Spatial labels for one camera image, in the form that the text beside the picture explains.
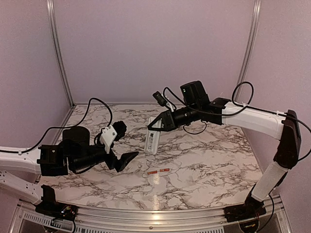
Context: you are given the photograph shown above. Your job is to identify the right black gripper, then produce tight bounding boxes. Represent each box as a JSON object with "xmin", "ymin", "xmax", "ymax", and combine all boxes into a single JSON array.
[{"xmin": 148, "ymin": 102, "xmax": 201, "ymax": 132}]

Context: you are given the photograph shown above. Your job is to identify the white remote control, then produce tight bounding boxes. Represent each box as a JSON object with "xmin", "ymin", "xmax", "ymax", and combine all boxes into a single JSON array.
[{"xmin": 144, "ymin": 130, "xmax": 160, "ymax": 155}]

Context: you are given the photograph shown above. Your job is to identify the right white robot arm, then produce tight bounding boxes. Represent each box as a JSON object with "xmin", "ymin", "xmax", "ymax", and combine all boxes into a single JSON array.
[{"xmin": 144, "ymin": 81, "xmax": 301, "ymax": 217}]

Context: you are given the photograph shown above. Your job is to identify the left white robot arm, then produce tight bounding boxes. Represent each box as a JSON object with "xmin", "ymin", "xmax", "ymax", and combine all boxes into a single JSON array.
[{"xmin": 0, "ymin": 126, "xmax": 138, "ymax": 216}]

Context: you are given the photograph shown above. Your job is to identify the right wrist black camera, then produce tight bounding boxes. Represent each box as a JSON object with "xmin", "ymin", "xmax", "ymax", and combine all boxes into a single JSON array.
[{"xmin": 152, "ymin": 91, "xmax": 177, "ymax": 112}]

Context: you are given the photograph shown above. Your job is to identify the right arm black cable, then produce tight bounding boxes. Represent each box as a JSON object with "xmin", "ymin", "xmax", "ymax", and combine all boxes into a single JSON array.
[{"xmin": 162, "ymin": 81, "xmax": 311, "ymax": 161}]

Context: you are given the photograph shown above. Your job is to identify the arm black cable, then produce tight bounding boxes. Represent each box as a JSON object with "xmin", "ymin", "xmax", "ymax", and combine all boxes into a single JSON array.
[
  {"xmin": 0, "ymin": 97, "xmax": 113, "ymax": 154},
  {"xmin": 162, "ymin": 81, "xmax": 311, "ymax": 161}
]

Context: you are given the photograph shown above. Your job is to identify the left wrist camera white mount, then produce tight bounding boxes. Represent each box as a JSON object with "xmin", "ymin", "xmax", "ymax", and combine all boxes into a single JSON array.
[{"xmin": 95, "ymin": 121, "xmax": 127, "ymax": 154}]

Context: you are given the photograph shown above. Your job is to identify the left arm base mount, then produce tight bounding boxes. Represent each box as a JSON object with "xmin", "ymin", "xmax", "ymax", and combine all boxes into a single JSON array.
[{"xmin": 35, "ymin": 185, "xmax": 78, "ymax": 221}]

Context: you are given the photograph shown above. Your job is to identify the front aluminium rail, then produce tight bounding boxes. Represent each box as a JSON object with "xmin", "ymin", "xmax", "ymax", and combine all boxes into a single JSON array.
[{"xmin": 9, "ymin": 194, "xmax": 292, "ymax": 233}]

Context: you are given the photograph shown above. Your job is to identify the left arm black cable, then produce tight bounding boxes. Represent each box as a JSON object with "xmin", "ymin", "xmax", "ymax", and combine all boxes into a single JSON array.
[{"xmin": 0, "ymin": 97, "xmax": 113, "ymax": 154}]

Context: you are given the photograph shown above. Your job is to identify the right aluminium frame post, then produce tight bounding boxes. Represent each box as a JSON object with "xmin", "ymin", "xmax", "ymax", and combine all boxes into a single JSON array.
[{"xmin": 235, "ymin": 0, "xmax": 262, "ymax": 93}]

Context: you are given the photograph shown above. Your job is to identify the aluminium frame post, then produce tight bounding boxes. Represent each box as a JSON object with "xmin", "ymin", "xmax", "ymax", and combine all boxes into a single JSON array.
[
  {"xmin": 235, "ymin": 0, "xmax": 262, "ymax": 93},
  {"xmin": 46, "ymin": 0, "xmax": 75, "ymax": 108}
]

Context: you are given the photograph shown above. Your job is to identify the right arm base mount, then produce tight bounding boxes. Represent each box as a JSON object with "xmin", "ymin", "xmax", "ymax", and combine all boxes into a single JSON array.
[{"xmin": 224, "ymin": 194, "xmax": 267, "ymax": 222}]

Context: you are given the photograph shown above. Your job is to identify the left aluminium frame post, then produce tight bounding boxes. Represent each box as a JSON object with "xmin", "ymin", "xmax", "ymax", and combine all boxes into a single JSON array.
[{"xmin": 46, "ymin": 0, "xmax": 75, "ymax": 108}]

